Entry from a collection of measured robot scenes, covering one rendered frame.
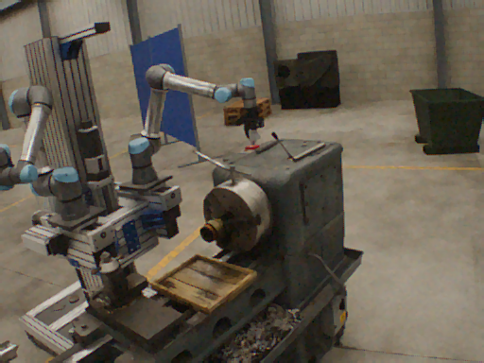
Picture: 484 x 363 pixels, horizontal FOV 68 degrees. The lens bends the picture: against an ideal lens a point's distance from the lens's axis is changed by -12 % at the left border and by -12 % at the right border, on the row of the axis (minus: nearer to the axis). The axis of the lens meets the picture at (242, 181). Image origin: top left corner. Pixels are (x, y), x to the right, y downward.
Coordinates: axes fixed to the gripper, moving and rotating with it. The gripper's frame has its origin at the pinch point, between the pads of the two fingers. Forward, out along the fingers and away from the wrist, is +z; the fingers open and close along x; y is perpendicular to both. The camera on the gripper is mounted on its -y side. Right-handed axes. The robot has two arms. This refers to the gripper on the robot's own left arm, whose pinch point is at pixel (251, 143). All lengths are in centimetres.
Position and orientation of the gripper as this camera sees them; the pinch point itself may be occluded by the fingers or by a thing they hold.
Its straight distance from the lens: 221.1
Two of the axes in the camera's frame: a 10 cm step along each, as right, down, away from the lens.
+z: 1.3, 9.4, 3.2
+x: 6.3, -3.3, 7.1
